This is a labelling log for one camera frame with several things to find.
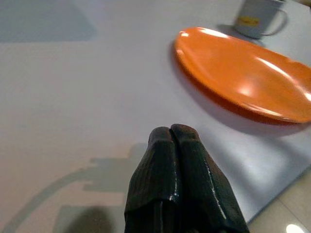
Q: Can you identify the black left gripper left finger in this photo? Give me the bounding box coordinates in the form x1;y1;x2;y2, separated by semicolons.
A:
124;126;183;233

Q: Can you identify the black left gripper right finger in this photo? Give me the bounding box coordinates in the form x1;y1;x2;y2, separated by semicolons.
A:
170;123;250;233

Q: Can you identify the orange plate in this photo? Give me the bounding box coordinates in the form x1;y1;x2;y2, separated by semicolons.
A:
173;26;311;126

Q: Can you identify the white mug with yellow print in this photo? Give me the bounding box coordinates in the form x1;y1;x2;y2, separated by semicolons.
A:
233;0;288;40

